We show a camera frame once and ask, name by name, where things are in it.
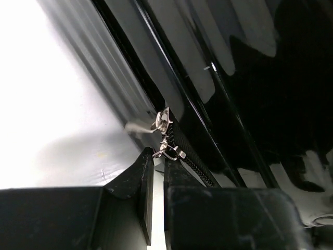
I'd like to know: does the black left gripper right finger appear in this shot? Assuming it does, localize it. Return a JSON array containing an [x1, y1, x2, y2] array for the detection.
[[164, 160, 312, 249]]

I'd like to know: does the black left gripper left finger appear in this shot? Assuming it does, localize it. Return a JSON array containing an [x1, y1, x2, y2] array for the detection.
[[1, 147, 154, 249]]

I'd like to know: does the black hard-shell suitcase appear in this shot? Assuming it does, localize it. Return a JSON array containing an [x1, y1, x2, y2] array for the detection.
[[40, 1, 332, 228]]

